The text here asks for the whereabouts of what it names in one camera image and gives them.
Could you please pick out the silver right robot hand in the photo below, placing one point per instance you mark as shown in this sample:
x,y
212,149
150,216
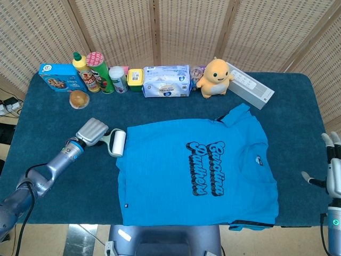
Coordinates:
x,y
334,170

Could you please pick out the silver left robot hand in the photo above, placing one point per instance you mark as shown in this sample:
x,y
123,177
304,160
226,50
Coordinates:
x,y
92,132

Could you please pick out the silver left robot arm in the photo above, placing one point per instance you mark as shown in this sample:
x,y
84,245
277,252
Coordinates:
x,y
53,168

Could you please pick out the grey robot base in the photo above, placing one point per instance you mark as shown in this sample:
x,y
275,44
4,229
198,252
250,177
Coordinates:
x,y
165,240

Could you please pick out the clear jelly cup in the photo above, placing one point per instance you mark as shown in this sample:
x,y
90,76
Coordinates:
x,y
79,99

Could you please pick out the green Pringles can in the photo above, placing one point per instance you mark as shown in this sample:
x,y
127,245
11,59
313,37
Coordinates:
x,y
102,77

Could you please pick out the dark blue tablecloth-covered table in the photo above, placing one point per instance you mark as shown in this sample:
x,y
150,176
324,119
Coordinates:
x,y
80,186

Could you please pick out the small white green can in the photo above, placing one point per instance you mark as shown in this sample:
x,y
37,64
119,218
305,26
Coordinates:
x,y
119,80

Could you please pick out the yellow bottle red label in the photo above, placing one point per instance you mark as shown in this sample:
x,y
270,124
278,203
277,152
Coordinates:
x,y
84,72

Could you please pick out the blue cookie box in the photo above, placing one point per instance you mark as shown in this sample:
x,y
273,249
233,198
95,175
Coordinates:
x,y
57,77

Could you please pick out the green box yellow lid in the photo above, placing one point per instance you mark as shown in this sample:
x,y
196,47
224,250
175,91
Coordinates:
x,y
135,78

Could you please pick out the small pink box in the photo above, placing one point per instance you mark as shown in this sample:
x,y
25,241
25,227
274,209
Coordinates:
x,y
125,68

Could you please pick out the blue printed T-shirt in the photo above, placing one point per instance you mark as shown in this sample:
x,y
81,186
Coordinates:
x,y
160,181

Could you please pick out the white power strip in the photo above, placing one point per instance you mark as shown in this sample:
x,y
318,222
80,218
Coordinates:
x,y
9,106

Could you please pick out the white blue tissue pack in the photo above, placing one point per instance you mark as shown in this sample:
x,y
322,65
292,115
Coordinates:
x,y
166,82

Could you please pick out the woven folding screen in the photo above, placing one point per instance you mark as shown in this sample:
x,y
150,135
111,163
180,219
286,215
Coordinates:
x,y
120,29

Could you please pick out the long white cardboard box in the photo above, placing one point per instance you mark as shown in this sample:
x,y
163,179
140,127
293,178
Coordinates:
x,y
253,88

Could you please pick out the orange plush toy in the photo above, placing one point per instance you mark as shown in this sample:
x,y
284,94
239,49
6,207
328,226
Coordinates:
x,y
215,80

